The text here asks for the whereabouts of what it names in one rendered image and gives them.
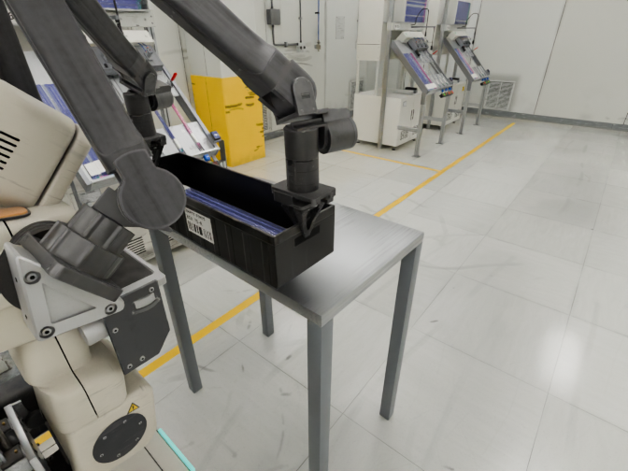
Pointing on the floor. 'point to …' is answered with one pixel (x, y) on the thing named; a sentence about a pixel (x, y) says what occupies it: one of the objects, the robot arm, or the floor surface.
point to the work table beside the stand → (317, 305)
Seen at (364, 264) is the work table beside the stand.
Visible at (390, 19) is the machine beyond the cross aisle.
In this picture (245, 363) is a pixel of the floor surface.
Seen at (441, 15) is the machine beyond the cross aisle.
